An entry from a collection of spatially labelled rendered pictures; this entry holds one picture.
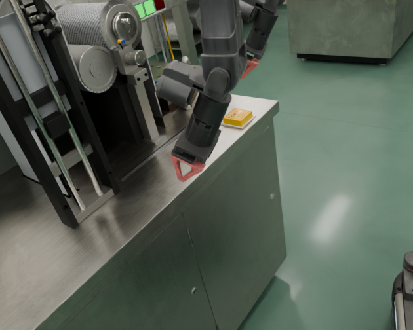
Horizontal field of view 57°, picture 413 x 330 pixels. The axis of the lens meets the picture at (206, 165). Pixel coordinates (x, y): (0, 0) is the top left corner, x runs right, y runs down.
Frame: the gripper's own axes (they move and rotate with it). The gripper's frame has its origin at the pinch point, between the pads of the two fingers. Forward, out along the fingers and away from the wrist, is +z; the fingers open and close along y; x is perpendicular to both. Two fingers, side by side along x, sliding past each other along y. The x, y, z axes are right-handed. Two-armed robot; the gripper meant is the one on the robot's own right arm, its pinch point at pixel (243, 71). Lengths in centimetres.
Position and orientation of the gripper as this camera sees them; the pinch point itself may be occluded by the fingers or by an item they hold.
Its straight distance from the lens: 120.5
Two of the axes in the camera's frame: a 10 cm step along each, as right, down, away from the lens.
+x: 9.0, 4.3, -0.3
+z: -3.0, 6.8, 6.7
